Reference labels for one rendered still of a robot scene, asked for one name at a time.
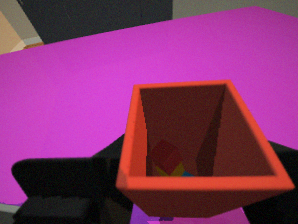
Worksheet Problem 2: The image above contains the dark red block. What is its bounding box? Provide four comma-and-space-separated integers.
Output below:
149, 139, 182, 176

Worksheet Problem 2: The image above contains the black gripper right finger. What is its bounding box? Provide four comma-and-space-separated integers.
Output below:
241, 140, 298, 224

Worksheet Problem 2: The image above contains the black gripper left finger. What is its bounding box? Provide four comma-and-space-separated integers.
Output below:
11, 133, 134, 224

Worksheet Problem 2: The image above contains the small blue block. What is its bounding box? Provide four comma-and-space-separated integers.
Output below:
182, 171, 197, 177

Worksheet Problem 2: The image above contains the dark red box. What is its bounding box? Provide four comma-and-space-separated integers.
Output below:
115, 79, 295, 219

